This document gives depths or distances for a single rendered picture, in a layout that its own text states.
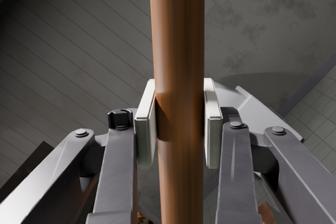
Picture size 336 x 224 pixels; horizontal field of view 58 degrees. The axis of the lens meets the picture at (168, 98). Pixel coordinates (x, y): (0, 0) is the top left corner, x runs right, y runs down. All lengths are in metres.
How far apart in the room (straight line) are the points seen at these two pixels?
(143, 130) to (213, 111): 0.04
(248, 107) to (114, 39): 1.71
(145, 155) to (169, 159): 0.03
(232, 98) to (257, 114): 0.31
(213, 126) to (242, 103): 3.03
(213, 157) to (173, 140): 0.03
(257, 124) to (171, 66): 3.11
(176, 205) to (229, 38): 3.52
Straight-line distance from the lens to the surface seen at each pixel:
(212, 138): 0.16
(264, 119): 3.27
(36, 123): 4.23
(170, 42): 0.16
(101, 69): 3.77
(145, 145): 0.16
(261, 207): 2.45
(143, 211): 2.26
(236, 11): 3.69
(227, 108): 0.18
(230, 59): 3.73
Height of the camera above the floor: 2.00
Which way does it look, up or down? 11 degrees down
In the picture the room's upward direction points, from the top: 52 degrees counter-clockwise
